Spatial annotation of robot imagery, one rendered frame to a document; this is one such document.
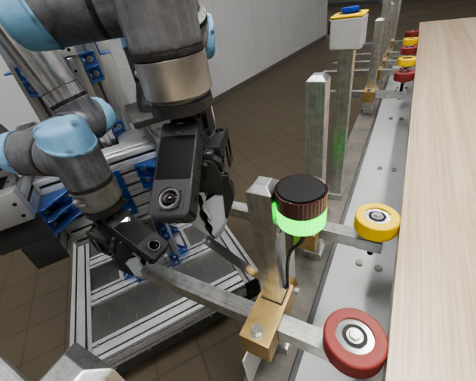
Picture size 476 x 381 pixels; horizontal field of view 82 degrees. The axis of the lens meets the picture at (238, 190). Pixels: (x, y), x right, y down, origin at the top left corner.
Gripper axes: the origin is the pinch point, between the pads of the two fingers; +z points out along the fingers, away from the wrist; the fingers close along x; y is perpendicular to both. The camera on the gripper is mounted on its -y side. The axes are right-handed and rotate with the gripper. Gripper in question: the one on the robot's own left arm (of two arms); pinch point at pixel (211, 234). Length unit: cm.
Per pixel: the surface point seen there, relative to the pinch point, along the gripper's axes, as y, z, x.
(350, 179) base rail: 57, 31, -32
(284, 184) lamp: -1.0, -9.5, -11.1
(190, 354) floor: 22, 101, 36
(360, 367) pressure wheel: -12.3, 10.2, -19.4
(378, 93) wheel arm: 110, 20, -54
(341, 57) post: 46, -12, -25
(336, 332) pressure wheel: -8.2, 10.4, -17.2
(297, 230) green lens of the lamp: -4.8, -5.5, -12.4
